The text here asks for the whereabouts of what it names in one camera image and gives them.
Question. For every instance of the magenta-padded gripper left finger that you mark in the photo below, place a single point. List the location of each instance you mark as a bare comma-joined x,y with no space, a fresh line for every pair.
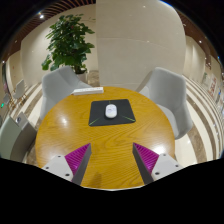
60,165

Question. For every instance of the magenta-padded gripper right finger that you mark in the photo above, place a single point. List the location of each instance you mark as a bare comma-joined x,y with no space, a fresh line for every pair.
163,164

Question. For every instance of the white printed computer mouse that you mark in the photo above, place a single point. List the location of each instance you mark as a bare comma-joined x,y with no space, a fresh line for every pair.
111,110

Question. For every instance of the black square mouse pad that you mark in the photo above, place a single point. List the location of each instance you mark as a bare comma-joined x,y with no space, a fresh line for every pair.
98,115

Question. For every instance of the grey shell chair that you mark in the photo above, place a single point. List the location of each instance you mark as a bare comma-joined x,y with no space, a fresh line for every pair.
166,95
58,86

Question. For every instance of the white power strip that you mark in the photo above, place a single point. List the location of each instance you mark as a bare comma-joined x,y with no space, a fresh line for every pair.
88,90

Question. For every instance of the small grey wooden-legged chair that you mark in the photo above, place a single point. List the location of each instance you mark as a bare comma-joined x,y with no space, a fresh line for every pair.
20,87
6,99

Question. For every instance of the large green potted plant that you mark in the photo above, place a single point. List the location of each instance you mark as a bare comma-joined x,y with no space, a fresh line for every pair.
68,43

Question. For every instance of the ceiling spot lights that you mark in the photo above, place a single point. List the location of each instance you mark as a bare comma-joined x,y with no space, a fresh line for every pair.
41,16

